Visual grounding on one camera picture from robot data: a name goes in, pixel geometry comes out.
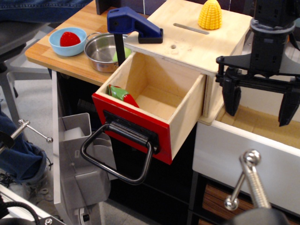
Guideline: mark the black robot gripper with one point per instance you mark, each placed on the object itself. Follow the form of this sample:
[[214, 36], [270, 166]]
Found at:
[[266, 67]]

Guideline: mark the plywood box housing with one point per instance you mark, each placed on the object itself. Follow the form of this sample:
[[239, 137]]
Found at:
[[193, 49]]

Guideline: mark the wooden drawer with red front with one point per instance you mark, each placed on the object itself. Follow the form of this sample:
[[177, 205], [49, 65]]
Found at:
[[169, 96]]

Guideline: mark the metal clamp screw right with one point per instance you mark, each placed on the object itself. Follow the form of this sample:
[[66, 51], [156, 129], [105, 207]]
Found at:
[[249, 160]]

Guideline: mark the yellow toy corn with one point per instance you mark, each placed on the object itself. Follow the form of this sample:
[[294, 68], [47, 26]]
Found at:
[[210, 17]]

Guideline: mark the green toy fruit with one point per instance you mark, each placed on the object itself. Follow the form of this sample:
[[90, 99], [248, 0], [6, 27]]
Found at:
[[127, 52]]

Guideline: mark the red toy chili pepper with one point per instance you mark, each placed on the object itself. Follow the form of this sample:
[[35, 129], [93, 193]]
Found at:
[[122, 95]]

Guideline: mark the blue bar clamp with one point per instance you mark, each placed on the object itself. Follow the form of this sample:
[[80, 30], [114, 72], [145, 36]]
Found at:
[[124, 20]]

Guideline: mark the stainless steel pot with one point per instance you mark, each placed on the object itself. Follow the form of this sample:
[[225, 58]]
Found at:
[[100, 50]]

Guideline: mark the grey metal machine housing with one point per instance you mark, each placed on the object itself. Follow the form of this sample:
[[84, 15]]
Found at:
[[79, 186]]

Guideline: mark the red toy strawberry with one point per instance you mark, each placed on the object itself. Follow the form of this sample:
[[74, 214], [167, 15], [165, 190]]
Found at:
[[69, 39]]

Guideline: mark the light blue bowl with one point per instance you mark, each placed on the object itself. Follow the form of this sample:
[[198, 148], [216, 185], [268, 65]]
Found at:
[[54, 41]]

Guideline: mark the person in denim background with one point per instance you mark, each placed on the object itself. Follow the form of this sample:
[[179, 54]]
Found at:
[[40, 11]]

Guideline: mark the person leg in jeans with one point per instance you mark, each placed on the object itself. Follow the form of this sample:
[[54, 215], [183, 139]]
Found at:
[[26, 163]]

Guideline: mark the grey chair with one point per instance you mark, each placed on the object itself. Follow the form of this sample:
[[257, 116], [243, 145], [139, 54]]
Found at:
[[13, 43]]

